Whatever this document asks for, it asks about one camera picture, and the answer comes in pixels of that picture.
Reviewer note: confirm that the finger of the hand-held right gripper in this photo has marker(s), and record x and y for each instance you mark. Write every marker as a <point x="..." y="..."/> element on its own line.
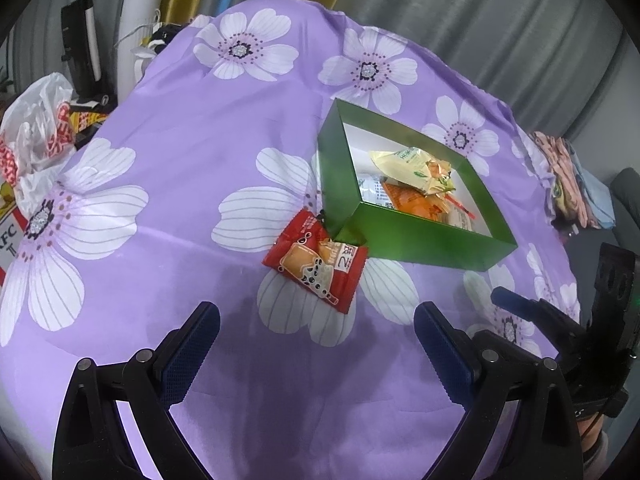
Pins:
<point x="520" y="302"/>

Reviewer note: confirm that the person's right forearm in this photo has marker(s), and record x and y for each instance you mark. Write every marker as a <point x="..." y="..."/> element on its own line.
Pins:
<point x="592" y="440"/>

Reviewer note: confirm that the yellow-green snack packet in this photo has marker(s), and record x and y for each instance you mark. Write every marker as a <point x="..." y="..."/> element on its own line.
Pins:
<point x="410" y="165"/>

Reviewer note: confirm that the blue folded cloth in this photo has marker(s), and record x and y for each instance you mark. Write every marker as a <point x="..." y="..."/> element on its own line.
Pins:
<point x="597" y="200"/>

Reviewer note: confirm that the white and red plastic bag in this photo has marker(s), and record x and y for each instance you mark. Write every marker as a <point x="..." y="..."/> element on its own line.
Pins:
<point x="35" y="120"/>

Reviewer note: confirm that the white printed paper bag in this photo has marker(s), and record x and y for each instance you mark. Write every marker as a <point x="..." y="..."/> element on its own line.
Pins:
<point x="10" y="230"/>

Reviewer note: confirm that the white cylinder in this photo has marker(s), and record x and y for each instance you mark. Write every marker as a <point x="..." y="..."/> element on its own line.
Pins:
<point x="140" y="25"/>

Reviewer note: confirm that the purple floral cloth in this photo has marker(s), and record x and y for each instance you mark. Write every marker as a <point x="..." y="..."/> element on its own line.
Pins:
<point x="175" y="185"/>

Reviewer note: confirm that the dark grey sofa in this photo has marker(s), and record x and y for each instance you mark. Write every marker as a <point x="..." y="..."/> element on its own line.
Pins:
<point x="627" y="210"/>

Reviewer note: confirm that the red snack packet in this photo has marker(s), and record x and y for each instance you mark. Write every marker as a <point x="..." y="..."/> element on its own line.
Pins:
<point x="305" y="260"/>

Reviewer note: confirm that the orange snack packet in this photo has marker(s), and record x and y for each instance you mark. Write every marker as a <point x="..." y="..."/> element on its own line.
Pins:
<point x="410" y="202"/>

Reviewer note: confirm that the grey curtain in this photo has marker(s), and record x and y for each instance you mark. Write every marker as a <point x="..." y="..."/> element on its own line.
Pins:
<point x="500" y="35"/>

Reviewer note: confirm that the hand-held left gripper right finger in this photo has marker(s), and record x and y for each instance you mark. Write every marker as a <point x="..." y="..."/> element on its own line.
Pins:
<point x="442" y="355"/>

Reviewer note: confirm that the folded clothes pile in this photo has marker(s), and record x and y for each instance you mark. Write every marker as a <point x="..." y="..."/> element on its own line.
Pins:
<point x="560" y="175"/>

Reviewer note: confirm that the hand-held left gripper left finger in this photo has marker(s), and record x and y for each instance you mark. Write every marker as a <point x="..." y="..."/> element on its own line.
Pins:
<point x="192" y="350"/>

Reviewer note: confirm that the white red-edged snack packet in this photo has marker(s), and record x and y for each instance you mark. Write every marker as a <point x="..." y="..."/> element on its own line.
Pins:
<point x="460" y="217"/>

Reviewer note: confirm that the green cardboard box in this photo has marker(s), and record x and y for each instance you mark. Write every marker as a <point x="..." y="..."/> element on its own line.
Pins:
<point x="425" y="245"/>

